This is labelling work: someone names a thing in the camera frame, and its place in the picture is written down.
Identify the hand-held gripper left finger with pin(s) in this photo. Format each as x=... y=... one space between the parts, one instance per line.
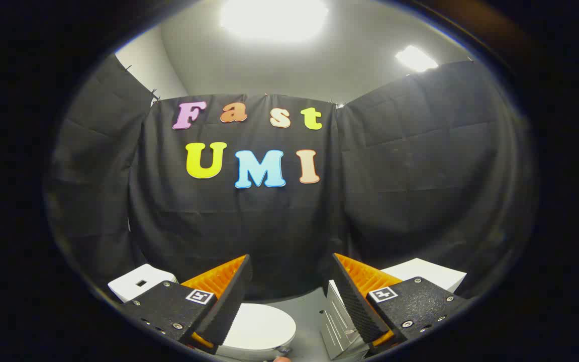
x=229 y=306

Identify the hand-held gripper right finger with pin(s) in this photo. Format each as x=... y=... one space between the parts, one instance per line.
x=352 y=306

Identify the white toilet lid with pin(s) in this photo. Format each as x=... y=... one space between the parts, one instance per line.
x=262 y=326

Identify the white drawer cabinet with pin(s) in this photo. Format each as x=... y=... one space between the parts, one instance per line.
x=435 y=274

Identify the black backdrop cloth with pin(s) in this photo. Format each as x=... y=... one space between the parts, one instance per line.
x=269 y=226

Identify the small ceiling light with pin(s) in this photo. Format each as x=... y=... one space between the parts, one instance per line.
x=415 y=58

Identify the large ceiling light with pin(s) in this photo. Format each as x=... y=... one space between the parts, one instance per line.
x=274 y=20

